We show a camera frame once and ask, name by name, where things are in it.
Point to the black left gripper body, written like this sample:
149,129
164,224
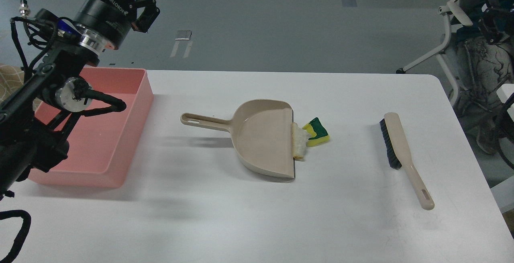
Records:
110,19

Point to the beige plastic dustpan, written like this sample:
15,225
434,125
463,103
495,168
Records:
261,133

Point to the yellow green sponge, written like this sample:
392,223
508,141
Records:
318,133

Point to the beige hand brush black bristles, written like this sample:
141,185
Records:
400,157

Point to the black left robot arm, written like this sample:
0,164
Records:
38,117

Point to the pink plastic bin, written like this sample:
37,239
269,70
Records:
101,148

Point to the beige checkered cloth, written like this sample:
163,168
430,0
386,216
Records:
11,79

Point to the white office chair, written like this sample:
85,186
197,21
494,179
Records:
477,50

